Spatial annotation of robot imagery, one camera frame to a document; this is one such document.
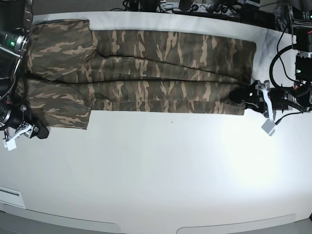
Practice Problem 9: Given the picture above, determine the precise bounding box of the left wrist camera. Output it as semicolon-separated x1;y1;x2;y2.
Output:
261;119;276;136

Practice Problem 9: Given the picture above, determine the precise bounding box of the camouflage T-shirt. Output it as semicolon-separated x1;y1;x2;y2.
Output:
16;19;256;129

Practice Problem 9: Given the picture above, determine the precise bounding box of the white label plate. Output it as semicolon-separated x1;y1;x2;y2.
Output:
0;187;26;209

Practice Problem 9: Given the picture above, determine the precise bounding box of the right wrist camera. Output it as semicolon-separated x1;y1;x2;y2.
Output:
3;138;17;151

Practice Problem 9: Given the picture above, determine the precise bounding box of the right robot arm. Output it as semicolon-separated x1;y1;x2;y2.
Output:
0;0;49;142

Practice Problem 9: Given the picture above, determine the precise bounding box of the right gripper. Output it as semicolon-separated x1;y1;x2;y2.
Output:
0;104;50;139

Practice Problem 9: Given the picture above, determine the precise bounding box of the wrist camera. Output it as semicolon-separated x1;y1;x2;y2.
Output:
3;138;17;151
261;119;276;136

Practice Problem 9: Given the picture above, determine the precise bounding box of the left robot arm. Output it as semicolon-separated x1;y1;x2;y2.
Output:
229;0;312;116

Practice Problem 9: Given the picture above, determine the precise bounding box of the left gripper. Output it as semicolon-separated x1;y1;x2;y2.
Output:
229;80;294;117

